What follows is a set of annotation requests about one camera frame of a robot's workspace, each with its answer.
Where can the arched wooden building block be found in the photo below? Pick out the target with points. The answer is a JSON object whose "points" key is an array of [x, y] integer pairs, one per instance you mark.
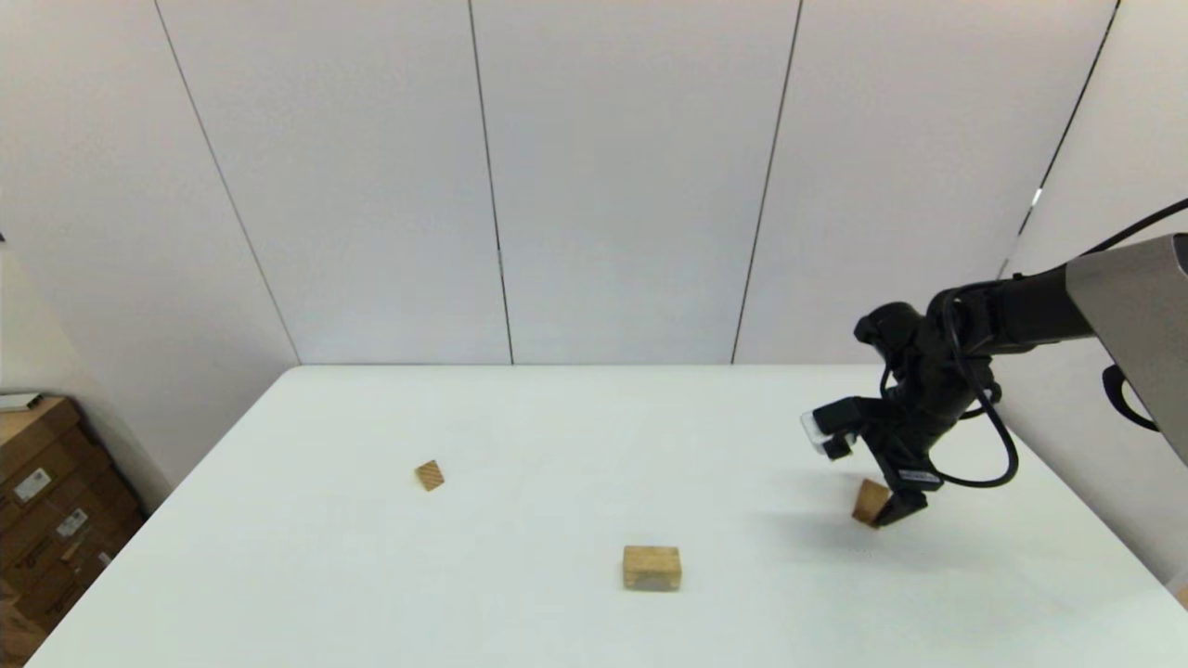
{"points": [[652, 567]]}

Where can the labelled brown cardboard box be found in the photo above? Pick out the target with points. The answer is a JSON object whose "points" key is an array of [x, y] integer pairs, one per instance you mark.
{"points": [[37, 445], [56, 543], [79, 580]]}

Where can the white flat object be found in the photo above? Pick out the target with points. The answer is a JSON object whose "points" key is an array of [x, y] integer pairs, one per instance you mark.
{"points": [[19, 402]]}

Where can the rectangular wooden building block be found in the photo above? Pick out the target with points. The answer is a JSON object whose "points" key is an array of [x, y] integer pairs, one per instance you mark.
{"points": [[869, 504]]}

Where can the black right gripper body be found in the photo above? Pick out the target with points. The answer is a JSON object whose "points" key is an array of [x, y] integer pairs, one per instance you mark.
{"points": [[914, 427]]}

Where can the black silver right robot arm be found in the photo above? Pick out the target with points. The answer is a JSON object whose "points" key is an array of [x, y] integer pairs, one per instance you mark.
{"points": [[1021, 311]]}

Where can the triangular wooden building block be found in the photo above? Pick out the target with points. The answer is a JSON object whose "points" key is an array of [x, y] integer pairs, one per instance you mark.
{"points": [[429, 476]]}

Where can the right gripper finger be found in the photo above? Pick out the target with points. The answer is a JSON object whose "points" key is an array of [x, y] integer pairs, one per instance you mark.
{"points": [[905, 508]]}

